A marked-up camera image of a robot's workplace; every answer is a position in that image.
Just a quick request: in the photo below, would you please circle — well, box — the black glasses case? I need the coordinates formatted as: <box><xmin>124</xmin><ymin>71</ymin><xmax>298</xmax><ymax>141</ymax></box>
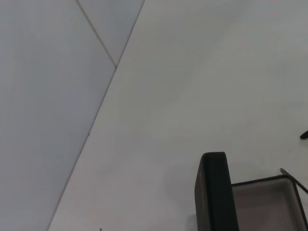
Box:
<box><xmin>194</xmin><ymin>151</ymin><xmax>308</xmax><ymax>231</ymax></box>

